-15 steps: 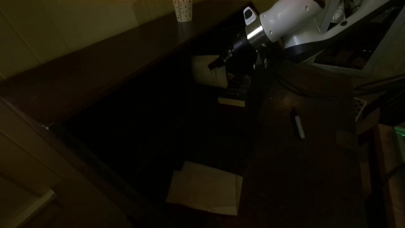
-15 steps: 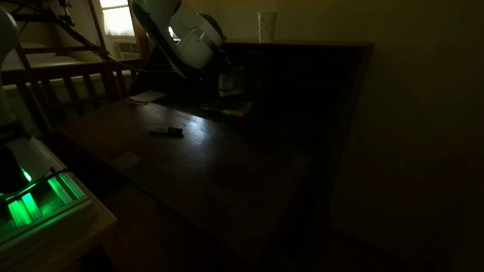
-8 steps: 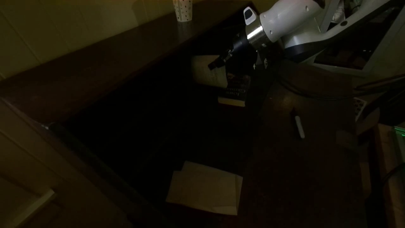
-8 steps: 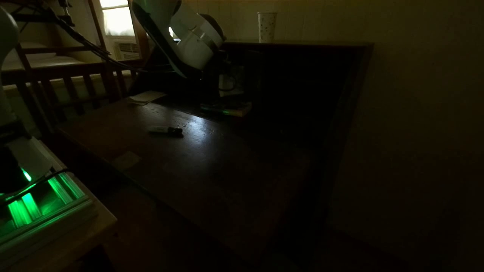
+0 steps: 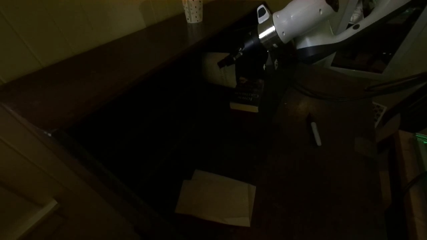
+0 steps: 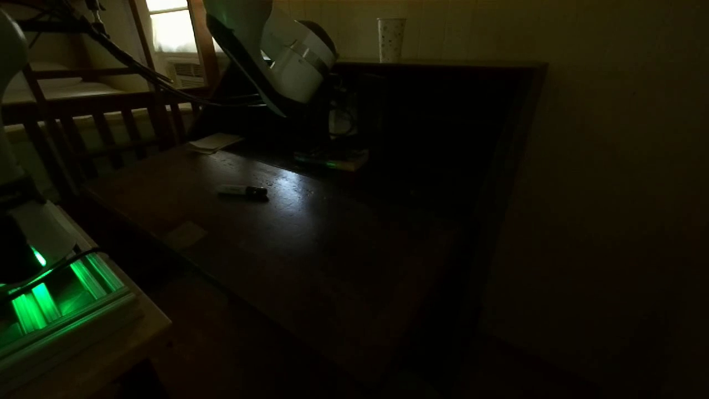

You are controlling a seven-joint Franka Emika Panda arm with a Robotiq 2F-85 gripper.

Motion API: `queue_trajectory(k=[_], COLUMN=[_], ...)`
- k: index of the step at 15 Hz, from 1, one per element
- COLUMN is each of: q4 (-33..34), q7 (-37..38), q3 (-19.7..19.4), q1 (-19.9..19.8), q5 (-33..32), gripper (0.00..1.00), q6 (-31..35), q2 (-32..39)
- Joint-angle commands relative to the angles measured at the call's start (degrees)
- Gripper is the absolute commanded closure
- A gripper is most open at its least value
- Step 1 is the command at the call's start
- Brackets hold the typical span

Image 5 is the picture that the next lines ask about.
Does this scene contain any white upright book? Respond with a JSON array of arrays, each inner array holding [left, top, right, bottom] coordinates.
[[201, 52, 238, 88]]

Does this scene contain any dark paperback book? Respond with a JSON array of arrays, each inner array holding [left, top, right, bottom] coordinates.
[[229, 77, 265, 113]]

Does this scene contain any white dotted paper cup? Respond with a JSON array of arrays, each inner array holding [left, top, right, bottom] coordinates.
[[182, 0, 203, 23]]

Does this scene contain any white marker with black cap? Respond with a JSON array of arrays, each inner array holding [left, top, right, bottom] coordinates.
[[307, 113, 323, 147]]

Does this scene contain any white framed monitor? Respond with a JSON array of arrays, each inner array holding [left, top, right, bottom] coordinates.
[[324, 0, 427, 81]]

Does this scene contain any white folded cloth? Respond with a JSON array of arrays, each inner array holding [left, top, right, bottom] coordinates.
[[175, 169, 257, 227]]

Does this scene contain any device with green light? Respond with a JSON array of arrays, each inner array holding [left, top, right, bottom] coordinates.
[[413, 132, 427, 154]]

